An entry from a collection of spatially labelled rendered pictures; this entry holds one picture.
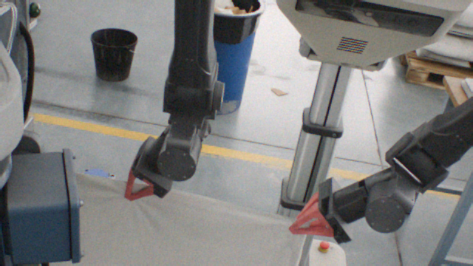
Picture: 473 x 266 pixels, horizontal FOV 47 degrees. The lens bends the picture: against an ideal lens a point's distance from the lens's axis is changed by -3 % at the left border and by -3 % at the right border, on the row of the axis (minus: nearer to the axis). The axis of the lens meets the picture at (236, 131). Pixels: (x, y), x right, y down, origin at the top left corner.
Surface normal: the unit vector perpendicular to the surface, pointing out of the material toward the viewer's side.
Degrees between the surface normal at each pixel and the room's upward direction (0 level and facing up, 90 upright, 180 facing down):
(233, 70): 93
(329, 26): 130
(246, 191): 0
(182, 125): 4
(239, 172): 0
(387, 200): 80
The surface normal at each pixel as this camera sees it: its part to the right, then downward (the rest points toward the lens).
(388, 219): -0.28, 0.32
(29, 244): 0.30, 0.55
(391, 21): -0.18, 0.93
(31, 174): 0.13, -0.84
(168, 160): -0.10, 0.51
